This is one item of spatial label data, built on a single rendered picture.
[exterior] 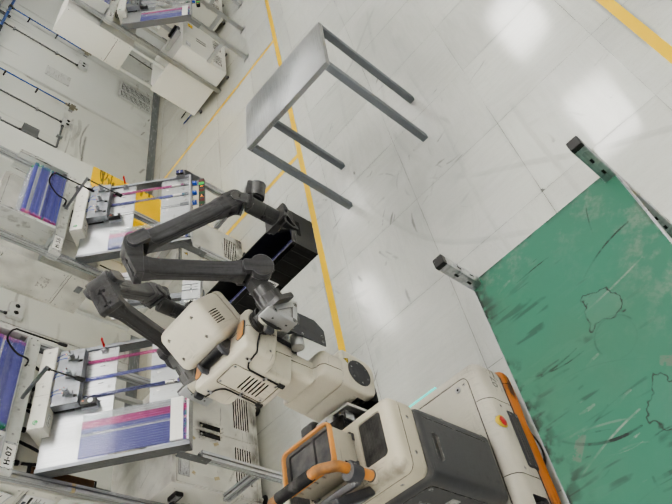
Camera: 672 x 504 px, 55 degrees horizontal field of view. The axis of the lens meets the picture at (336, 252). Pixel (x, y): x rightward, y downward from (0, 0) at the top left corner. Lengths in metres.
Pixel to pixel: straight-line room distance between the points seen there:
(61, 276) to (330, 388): 2.58
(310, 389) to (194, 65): 5.62
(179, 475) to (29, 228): 1.79
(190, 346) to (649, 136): 1.99
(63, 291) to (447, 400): 2.76
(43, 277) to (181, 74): 3.65
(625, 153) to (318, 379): 1.61
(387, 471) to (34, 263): 2.96
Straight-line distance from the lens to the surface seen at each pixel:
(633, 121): 3.05
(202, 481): 3.56
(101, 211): 4.51
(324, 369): 2.18
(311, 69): 3.63
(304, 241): 2.23
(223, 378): 2.06
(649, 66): 3.19
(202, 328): 1.98
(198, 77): 7.47
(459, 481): 2.11
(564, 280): 1.58
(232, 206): 2.12
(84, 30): 7.40
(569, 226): 1.64
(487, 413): 2.47
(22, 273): 4.46
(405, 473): 1.96
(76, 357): 3.64
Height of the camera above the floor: 2.16
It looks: 32 degrees down
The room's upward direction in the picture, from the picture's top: 61 degrees counter-clockwise
